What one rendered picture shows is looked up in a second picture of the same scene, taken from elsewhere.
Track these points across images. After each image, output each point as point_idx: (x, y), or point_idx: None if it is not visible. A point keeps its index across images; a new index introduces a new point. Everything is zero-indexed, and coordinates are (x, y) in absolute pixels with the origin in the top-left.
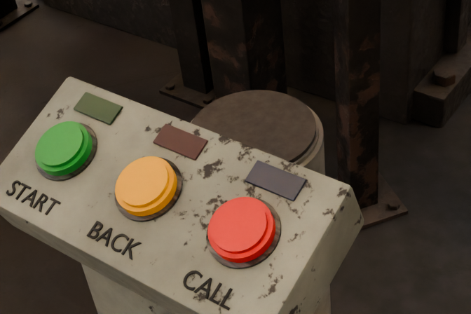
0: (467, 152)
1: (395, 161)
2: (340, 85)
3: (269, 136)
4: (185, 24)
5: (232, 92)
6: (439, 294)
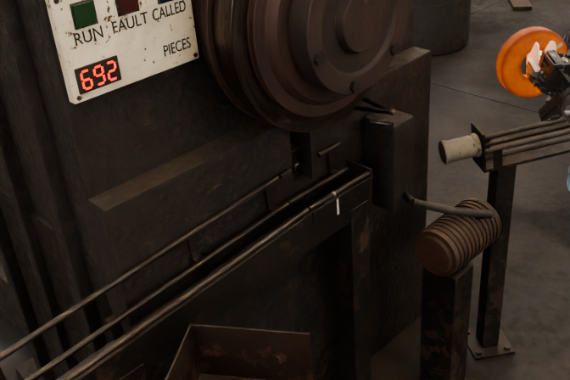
0: None
1: None
2: (495, 282)
3: None
4: (364, 364)
5: (460, 342)
6: (553, 325)
